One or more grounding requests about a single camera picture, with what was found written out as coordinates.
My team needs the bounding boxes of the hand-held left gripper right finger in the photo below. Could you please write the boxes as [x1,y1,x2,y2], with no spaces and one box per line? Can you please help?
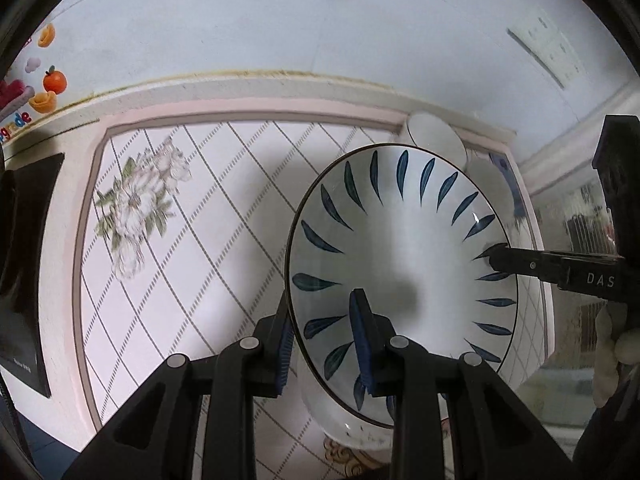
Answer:
[348,287,576,480]

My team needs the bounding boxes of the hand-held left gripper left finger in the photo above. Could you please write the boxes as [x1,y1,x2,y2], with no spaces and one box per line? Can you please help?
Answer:
[90,290,297,480]

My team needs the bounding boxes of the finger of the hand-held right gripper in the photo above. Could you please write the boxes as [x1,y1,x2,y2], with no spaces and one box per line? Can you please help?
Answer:
[486,242,566,286]

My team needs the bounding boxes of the white plate blue leaf pattern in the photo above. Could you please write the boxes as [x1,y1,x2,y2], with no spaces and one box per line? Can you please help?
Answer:
[285,143,521,414]

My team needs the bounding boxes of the person's right hand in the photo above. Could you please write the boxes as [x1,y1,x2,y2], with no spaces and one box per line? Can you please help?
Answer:
[593,304,640,409]

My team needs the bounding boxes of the white bowl blue pattern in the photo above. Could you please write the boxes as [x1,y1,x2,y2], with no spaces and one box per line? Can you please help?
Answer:
[297,352,452,450]

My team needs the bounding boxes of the small white dish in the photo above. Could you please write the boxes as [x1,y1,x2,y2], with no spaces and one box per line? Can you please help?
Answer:
[406,112,469,162]

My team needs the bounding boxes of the black flat box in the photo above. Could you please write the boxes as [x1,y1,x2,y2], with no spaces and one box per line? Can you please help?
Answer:
[0,152,66,399]

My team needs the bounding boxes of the fruit pattern packet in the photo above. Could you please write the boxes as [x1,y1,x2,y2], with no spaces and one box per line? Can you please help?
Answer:
[0,24,69,142]

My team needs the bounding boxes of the white wall socket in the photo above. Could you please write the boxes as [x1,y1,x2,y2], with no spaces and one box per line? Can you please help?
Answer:
[507,6,587,92]

